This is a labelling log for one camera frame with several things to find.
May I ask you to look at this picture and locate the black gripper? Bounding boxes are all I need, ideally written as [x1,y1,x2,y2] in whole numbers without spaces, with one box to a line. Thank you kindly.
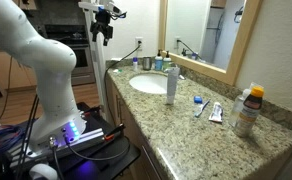
[89,9,115,47]

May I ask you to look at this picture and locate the transparent plastic bottle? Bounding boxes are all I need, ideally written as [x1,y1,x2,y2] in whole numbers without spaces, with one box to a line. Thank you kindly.
[228,81,264,128]

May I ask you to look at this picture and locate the teal pump soap bottle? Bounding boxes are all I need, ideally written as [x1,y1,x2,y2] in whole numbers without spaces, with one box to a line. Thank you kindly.
[154,49,164,72]

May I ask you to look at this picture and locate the white pump soap bottle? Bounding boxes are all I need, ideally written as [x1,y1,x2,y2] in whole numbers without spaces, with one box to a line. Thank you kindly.
[162,50,173,71]

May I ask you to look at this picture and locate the black steel oven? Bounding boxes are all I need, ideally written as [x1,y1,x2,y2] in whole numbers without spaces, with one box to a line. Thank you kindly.
[44,23,97,86]

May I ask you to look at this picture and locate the grey metal cup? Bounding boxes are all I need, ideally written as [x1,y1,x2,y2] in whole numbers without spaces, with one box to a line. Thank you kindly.
[141,56,153,72]

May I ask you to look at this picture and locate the white sink basin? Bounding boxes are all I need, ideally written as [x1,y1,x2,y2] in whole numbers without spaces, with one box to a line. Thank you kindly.
[128,72,170,96]

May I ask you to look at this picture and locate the chrome faucet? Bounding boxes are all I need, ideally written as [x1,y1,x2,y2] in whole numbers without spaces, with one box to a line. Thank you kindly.
[161,66,187,81]

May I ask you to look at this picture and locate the grey white cream tube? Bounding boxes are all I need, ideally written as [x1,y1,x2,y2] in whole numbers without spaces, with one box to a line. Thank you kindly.
[165,66,181,106]

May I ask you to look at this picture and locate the wooden vanity cabinet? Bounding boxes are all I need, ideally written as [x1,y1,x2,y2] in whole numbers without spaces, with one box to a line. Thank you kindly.
[105,75,174,180]

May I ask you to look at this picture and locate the wooden framed mirror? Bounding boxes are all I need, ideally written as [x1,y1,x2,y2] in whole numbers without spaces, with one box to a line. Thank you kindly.
[157,0,264,87]

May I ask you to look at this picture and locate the wooden kitchen cabinets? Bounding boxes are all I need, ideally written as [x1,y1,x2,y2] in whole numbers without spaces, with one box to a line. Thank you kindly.
[0,49,39,93]

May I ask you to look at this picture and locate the red black clamp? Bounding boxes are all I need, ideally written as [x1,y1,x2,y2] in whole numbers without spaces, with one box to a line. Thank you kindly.
[103,122,127,141]

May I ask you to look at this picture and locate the small blue floss box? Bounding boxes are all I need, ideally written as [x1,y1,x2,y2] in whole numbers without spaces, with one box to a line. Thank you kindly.
[193,95,204,105]

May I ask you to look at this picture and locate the black robot cart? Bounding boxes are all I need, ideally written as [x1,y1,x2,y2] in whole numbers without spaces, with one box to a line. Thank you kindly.
[50,101,141,180]

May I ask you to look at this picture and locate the blue white toothbrush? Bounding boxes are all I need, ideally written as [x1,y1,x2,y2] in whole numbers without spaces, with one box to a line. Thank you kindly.
[194,99,212,119]

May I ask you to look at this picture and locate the white purple toothpaste tube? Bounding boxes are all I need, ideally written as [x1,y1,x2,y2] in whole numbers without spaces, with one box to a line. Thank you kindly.
[208,101,225,124]

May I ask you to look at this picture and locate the white round object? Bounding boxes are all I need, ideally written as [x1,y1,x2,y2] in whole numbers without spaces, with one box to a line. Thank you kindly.
[28,162,59,180]

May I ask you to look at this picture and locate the grey blue wrist camera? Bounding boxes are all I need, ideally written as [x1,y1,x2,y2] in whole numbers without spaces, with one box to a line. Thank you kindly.
[104,1,128,19]

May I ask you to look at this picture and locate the white wall outlet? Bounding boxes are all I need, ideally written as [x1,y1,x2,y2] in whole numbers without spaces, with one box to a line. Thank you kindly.
[134,36,144,48]

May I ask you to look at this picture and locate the black power cord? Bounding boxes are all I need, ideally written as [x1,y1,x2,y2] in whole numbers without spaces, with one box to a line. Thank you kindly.
[102,42,143,128]

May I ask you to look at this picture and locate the metal cabinet handle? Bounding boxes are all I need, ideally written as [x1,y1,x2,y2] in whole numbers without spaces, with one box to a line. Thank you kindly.
[140,144,163,180]
[116,94,124,127]

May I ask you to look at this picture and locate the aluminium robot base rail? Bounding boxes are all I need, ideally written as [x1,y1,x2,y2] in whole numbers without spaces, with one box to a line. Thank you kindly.
[5,127,107,168]

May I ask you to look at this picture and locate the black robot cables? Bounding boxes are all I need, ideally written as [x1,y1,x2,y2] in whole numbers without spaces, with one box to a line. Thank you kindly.
[15,94,41,180]

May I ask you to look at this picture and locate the looping black base cable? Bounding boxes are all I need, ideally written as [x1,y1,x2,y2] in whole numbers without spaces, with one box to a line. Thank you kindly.
[63,134,132,162]

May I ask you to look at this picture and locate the coloured wire bundle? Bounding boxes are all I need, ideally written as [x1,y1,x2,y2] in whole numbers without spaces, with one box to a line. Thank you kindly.
[0,124,26,158]

